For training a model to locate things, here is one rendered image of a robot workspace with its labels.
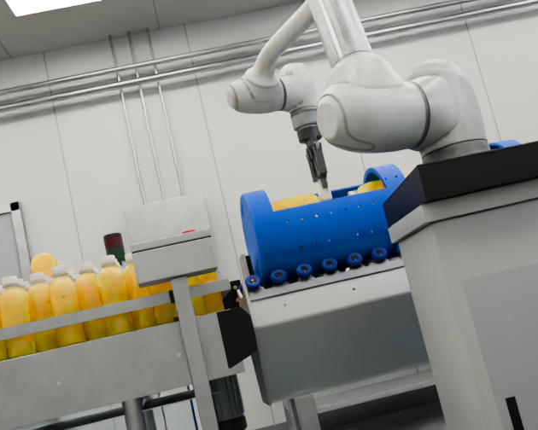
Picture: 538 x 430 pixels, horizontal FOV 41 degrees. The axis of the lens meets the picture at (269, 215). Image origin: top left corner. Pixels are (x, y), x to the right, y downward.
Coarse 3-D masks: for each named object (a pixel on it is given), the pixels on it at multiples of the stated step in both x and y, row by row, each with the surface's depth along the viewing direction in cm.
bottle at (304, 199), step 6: (288, 198) 214; (294, 198) 214; (300, 198) 213; (306, 198) 213; (312, 198) 214; (318, 198) 215; (276, 204) 212; (282, 204) 212; (288, 204) 212; (294, 204) 212; (300, 204) 212; (306, 204) 213; (276, 210) 211
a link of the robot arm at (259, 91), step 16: (304, 16) 201; (288, 32) 203; (272, 48) 204; (256, 64) 208; (272, 64) 207; (240, 80) 211; (256, 80) 208; (272, 80) 210; (240, 96) 209; (256, 96) 210; (272, 96) 212; (240, 112) 214; (256, 112) 214
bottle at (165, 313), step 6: (168, 282) 187; (150, 288) 187; (156, 288) 186; (162, 288) 186; (168, 288) 186; (150, 294) 188; (156, 306) 186; (162, 306) 185; (168, 306) 185; (174, 306) 186; (156, 312) 186; (162, 312) 185; (168, 312) 185; (174, 312) 185; (156, 318) 186; (162, 318) 185; (168, 318) 184
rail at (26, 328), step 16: (192, 288) 186; (208, 288) 186; (224, 288) 187; (112, 304) 182; (128, 304) 183; (144, 304) 183; (160, 304) 184; (48, 320) 180; (64, 320) 180; (80, 320) 181; (0, 336) 178; (16, 336) 178
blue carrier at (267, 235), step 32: (256, 192) 208; (384, 192) 205; (256, 224) 198; (288, 224) 199; (320, 224) 200; (352, 224) 201; (384, 224) 203; (256, 256) 205; (288, 256) 200; (320, 256) 202
